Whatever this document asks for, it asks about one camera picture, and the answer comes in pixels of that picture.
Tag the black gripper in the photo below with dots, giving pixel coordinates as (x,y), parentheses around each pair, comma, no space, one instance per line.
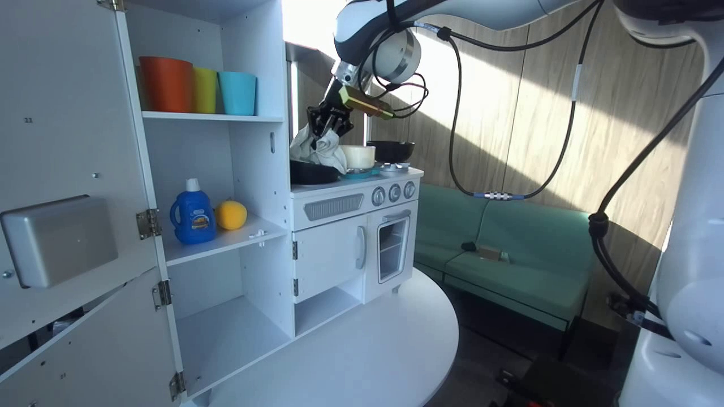
(340,99)

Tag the white towel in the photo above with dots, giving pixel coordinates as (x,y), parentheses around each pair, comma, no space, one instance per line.
(316,150)

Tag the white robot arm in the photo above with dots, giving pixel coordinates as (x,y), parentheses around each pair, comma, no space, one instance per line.
(680,350)

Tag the cream cylindrical pot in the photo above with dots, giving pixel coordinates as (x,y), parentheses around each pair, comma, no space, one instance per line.
(358,156)

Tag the blue cup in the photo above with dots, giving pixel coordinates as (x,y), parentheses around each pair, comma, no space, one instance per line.
(237,92)

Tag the yellow cup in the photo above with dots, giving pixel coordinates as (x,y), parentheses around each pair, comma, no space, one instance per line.
(203,89)

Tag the yellow lemon toy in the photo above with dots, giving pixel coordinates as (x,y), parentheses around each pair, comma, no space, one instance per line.
(230,214)

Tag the white toy kitchen set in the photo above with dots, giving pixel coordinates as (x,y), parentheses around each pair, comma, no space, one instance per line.
(306,251)

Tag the orange cup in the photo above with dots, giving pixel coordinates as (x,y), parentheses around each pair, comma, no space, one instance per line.
(167,83)

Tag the blue detergent bottle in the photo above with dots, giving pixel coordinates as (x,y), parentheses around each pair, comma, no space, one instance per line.
(191,214)

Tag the round white table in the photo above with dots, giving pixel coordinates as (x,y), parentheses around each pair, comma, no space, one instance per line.
(394,350)

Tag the green sofa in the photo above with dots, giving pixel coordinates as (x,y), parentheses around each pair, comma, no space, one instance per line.
(523,256)

